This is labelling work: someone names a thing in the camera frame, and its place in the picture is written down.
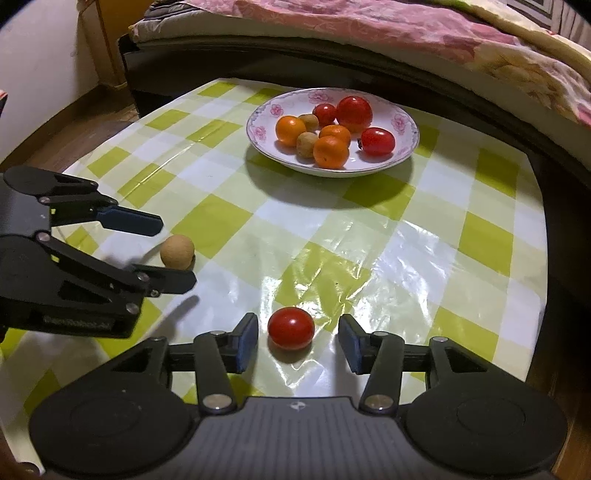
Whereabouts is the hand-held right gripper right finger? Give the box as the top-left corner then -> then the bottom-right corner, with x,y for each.
338,314 -> 490,413

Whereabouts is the white floral rimmed plate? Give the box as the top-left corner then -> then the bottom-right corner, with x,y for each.
246,89 -> 420,178

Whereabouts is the green white checkered tablecloth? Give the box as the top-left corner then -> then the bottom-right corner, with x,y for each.
0,78 -> 548,467

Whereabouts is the small orange mandarin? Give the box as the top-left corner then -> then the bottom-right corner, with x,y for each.
276,116 -> 308,147
318,124 -> 352,141
313,136 -> 350,169

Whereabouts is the large red tomato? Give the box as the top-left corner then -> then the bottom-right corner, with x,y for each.
336,95 -> 373,134

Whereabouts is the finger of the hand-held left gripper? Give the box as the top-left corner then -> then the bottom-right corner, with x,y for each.
39,233 -> 198,310
4,166 -> 164,237

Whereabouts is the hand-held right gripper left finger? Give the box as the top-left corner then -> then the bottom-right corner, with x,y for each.
111,312 -> 260,413

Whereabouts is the wooden nightstand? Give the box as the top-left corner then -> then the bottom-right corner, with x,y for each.
98,0 -> 139,88

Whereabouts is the bed with pink quilt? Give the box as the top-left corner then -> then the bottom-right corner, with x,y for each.
129,0 -> 591,125

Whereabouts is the cherry tomato with stem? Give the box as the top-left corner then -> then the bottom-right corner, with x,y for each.
359,127 -> 396,156

